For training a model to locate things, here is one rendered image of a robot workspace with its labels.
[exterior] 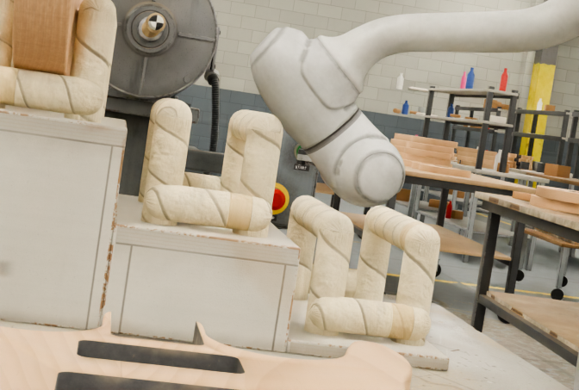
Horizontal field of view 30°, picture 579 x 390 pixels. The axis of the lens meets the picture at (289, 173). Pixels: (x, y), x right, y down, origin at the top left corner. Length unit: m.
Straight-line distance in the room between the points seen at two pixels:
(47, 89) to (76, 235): 0.13
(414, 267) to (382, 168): 0.53
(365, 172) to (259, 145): 0.56
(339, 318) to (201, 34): 1.12
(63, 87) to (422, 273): 0.36
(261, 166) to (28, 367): 0.44
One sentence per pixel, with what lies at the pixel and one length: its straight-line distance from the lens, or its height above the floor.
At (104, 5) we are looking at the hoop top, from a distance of 0.95.
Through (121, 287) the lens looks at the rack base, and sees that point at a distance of 0.92.
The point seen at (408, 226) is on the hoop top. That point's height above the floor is 1.05.
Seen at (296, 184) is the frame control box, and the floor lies 1.01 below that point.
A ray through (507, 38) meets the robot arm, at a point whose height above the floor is 1.29.
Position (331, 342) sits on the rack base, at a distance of 0.96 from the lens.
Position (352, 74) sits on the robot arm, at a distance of 1.53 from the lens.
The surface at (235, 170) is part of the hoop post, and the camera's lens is 1.12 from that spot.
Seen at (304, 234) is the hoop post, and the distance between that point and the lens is 1.13.
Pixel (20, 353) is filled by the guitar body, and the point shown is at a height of 0.99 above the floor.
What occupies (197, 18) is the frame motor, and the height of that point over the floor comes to 1.28.
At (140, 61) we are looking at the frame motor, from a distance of 2.00.
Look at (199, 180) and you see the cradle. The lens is 1.13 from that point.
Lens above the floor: 1.13
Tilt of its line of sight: 3 degrees down
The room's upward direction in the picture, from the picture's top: 9 degrees clockwise
